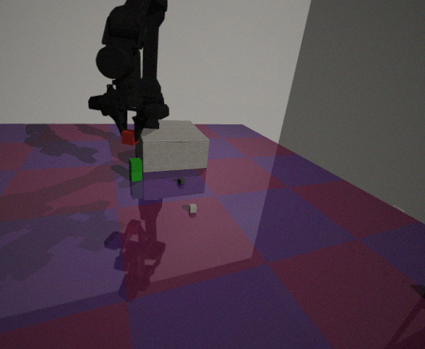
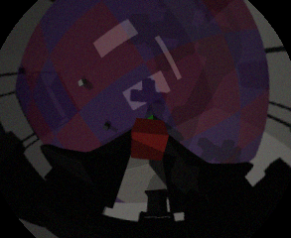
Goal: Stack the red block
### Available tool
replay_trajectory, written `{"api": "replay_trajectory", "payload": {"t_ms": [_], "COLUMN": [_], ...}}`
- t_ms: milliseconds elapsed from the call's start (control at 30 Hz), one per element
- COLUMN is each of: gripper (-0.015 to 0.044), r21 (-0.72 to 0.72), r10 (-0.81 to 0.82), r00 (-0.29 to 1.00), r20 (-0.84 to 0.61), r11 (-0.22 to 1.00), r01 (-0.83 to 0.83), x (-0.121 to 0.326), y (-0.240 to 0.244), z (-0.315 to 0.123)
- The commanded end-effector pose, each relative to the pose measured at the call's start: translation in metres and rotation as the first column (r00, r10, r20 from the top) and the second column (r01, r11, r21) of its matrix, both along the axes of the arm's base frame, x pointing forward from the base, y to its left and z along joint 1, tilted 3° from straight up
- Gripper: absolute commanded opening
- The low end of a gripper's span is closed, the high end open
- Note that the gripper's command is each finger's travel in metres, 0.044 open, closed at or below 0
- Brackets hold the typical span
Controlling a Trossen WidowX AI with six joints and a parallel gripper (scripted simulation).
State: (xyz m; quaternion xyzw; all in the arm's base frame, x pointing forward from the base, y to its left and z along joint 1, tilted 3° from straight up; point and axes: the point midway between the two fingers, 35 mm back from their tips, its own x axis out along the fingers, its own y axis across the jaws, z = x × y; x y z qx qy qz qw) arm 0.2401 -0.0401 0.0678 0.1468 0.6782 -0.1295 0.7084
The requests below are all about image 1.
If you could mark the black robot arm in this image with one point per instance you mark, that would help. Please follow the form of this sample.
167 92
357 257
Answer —
129 28

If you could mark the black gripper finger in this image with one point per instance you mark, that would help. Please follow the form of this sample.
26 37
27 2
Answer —
121 121
139 123

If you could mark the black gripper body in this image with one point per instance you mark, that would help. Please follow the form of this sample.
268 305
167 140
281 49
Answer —
151 111

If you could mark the green block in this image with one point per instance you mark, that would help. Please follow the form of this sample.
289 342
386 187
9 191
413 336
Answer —
135 176
135 164

